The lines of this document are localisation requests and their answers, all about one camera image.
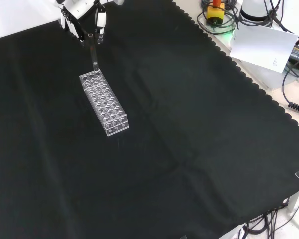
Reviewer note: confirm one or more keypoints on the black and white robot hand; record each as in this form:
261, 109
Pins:
76, 10

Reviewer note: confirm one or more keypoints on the pale white board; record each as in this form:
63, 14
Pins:
261, 46

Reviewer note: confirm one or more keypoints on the yellow stop button box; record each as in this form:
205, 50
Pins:
215, 13

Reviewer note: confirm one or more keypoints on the black bench cloth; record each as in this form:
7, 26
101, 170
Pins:
164, 129

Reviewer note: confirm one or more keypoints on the white bench bracket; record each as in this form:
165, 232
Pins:
297, 201

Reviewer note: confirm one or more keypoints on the clear plastic test tube rack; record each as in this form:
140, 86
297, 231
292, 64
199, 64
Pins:
103, 104

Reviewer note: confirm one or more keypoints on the clear glass test tube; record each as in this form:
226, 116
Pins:
93, 51

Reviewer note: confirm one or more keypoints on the white domed base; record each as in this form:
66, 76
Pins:
254, 11

